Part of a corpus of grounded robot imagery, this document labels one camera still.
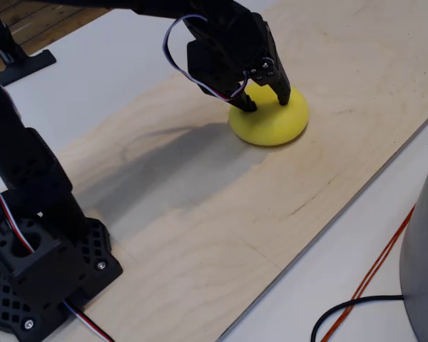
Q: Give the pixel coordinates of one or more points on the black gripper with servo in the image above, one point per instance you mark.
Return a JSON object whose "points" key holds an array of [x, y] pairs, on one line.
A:
{"points": [[225, 70]]}

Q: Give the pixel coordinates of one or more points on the yellow foam dome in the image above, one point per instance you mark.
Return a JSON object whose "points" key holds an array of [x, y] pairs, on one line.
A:
{"points": [[271, 124]]}

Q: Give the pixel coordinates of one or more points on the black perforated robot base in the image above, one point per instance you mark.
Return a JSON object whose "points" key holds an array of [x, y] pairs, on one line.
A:
{"points": [[96, 256]]}

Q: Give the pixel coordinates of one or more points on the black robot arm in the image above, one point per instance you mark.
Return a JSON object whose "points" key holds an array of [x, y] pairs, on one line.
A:
{"points": [[21, 160]]}

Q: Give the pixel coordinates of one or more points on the light plywood board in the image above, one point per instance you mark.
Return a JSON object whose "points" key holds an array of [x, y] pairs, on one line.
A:
{"points": [[235, 199]]}

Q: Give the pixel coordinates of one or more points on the grey cylindrical shade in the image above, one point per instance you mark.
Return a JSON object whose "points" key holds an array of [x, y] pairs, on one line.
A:
{"points": [[426, 249]]}

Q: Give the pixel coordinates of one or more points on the black stand foot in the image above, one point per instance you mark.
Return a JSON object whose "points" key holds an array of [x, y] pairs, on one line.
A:
{"points": [[21, 66]]}

